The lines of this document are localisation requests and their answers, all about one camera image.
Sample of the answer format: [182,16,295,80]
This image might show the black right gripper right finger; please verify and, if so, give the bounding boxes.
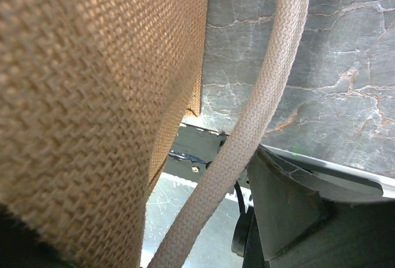
[246,148,394,267]

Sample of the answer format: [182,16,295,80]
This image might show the tan canvas tote bag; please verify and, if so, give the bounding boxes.
[0,0,316,268]

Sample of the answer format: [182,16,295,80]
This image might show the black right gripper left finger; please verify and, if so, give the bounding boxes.
[1,204,74,268]

